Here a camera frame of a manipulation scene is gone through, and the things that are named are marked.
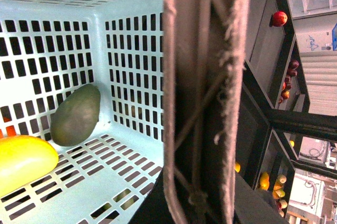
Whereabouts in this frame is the dark green avocado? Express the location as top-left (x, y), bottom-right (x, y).
top-left (51, 84), bottom-right (101, 147)

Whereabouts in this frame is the light teal plastic basket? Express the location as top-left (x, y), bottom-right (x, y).
top-left (0, 0), bottom-right (253, 224)

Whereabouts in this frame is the yellow mango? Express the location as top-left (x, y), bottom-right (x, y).
top-left (1, 135), bottom-right (59, 197)

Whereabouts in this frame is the red apple on shelf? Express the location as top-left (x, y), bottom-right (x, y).
top-left (272, 11), bottom-right (288, 27)

